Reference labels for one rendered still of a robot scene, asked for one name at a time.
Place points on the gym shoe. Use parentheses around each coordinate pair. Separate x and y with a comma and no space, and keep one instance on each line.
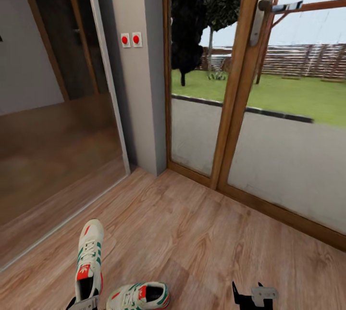
(89,277)
(144,296)

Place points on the electric switch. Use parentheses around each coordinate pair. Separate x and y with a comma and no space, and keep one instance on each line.
(126,40)
(137,39)

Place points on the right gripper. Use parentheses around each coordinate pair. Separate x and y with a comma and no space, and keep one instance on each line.
(246,303)

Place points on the door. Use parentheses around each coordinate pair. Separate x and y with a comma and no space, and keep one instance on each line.
(255,103)

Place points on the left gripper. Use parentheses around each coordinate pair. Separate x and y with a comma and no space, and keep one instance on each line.
(73,301)

